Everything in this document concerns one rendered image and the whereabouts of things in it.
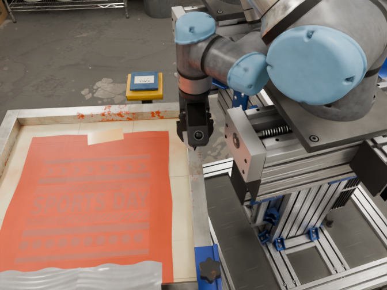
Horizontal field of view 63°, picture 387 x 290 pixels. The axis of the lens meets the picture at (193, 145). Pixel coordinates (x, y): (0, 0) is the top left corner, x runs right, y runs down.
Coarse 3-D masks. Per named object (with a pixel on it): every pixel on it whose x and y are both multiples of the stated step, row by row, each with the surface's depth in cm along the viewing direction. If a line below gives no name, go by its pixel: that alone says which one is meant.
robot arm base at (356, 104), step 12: (372, 72) 53; (360, 84) 55; (372, 84) 56; (348, 96) 56; (360, 96) 56; (372, 96) 57; (312, 108) 59; (324, 108) 58; (336, 108) 57; (348, 108) 57; (360, 108) 57; (336, 120) 59; (348, 120) 59
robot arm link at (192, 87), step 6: (180, 78) 66; (204, 78) 64; (210, 78) 66; (180, 84) 67; (186, 84) 65; (192, 84) 65; (198, 84) 65; (204, 84) 66; (210, 84) 67; (186, 90) 67; (192, 90) 66; (198, 90) 66; (204, 90) 67
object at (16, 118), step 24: (24, 120) 97; (48, 120) 98; (72, 120) 99; (96, 120) 99; (120, 120) 100; (0, 144) 89; (0, 168) 86; (192, 168) 84; (192, 192) 79; (192, 216) 75
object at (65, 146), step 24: (48, 144) 94; (72, 144) 94; (96, 144) 94; (24, 168) 88; (24, 192) 83; (24, 216) 79; (0, 240) 75; (0, 264) 71; (24, 264) 71; (48, 264) 71; (72, 264) 71
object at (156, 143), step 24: (120, 144) 94; (144, 144) 94; (168, 144) 94; (168, 168) 88; (168, 192) 83; (168, 216) 79; (168, 240) 75; (96, 264) 71; (120, 264) 71; (168, 264) 71
